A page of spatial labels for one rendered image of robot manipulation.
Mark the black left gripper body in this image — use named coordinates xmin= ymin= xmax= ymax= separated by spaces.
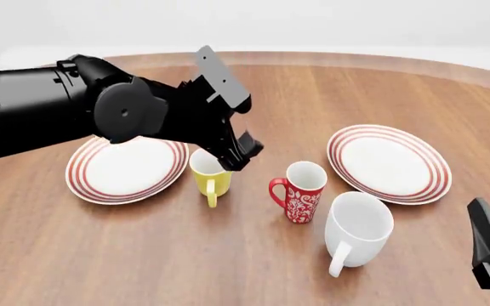
xmin=175 ymin=79 xmax=246 ymax=157

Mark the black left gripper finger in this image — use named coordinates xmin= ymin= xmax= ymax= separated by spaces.
xmin=215 ymin=143 xmax=251 ymax=173
xmin=236 ymin=127 xmax=265 ymax=159

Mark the yellow mug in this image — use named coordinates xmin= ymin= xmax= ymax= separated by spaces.
xmin=188 ymin=148 xmax=234 ymax=209

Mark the red patterned mug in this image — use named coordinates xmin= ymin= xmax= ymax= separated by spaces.
xmin=268 ymin=161 xmax=328 ymax=225

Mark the white plate with red rings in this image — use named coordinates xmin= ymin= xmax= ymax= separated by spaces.
xmin=65 ymin=134 xmax=191 ymax=207
xmin=326 ymin=123 xmax=453 ymax=207

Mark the white mug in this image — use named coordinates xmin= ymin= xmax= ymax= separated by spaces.
xmin=323 ymin=190 xmax=396 ymax=279

